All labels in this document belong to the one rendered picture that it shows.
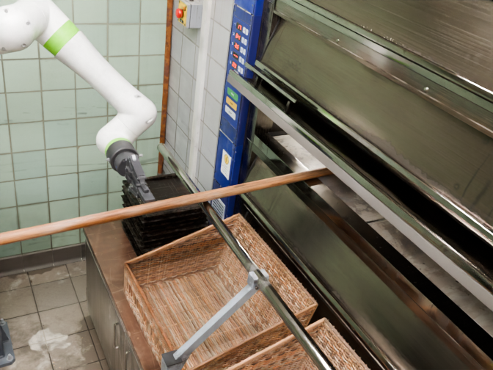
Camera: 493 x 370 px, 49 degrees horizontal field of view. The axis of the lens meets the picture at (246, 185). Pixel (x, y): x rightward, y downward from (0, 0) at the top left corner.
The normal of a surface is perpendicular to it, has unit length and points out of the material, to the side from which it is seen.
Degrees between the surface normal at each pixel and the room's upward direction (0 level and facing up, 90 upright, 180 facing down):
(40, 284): 0
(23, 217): 90
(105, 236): 0
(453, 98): 90
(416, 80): 90
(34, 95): 90
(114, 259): 0
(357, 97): 70
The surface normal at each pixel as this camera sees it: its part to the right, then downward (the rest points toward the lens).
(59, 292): 0.13, -0.85
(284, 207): -0.78, -0.16
